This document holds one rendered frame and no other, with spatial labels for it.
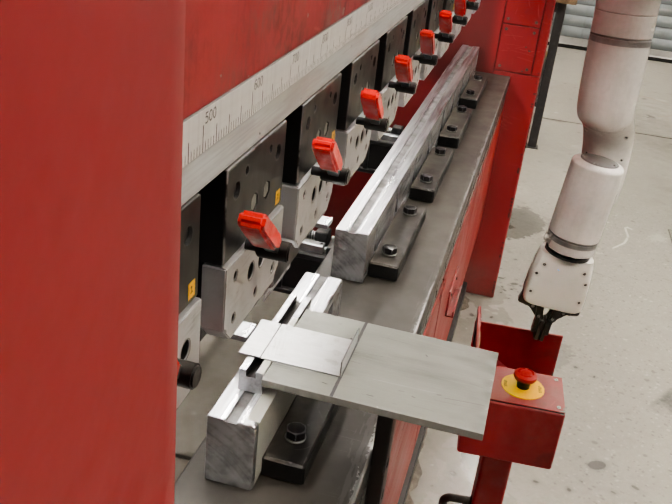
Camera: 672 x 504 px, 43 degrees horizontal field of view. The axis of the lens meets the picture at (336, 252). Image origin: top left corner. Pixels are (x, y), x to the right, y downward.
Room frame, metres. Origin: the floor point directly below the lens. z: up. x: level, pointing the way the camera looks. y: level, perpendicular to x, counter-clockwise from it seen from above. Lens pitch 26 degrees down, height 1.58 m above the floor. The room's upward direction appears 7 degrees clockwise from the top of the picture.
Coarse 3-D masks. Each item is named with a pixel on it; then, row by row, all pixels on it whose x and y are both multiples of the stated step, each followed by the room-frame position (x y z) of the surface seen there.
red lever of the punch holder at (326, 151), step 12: (312, 144) 0.79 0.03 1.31; (324, 144) 0.79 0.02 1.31; (336, 144) 0.80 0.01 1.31; (324, 156) 0.79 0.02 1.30; (336, 156) 0.80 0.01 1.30; (312, 168) 0.86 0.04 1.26; (324, 168) 0.82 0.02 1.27; (336, 168) 0.82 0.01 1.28; (324, 180) 0.85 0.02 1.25; (336, 180) 0.84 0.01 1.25; (348, 180) 0.85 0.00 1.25
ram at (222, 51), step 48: (192, 0) 0.55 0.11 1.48; (240, 0) 0.63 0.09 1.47; (288, 0) 0.75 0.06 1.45; (336, 0) 0.91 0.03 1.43; (192, 48) 0.55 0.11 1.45; (240, 48) 0.64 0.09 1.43; (288, 48) 0.76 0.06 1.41; (192, 96) 0.55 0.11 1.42; (288, 96) 0.77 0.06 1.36; (240, 144) 0.65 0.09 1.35; (192, 192) 0.56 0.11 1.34
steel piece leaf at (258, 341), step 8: (264, 320) 0.96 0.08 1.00; (256, 328) 0.94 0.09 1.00; (264, 328) 0.94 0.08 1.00; (272, 328) 0.94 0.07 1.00; (256, 336) 0.92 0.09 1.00; (264, 336) 0.92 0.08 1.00; (272, 336) 0.92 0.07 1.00; (248, 344) 0.90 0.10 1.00; (256, 344) 0.90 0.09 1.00; (264, 344) 0.90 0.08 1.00; (240, 352) 0.88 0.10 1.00; (248, 352) 0.88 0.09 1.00; (256, 352) 0.88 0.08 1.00
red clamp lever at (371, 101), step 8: (360, 96) 0.99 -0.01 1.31; (368, 96) 0.98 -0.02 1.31; (376, 96) 0.98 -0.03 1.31; (368, 104) 0.99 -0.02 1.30; (376, 104) 0.99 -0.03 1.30; (368, 112) 1.01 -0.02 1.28; (376, 112) 1.00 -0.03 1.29; (360, 120) 1.05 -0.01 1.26; (368, 120) 1.04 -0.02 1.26; (376, 120) 1.03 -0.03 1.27; (384, 120) 1.04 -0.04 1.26; (368, 128) 1.04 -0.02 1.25; (376, 128) 1.04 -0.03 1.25; (384, 128) 1.04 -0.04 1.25
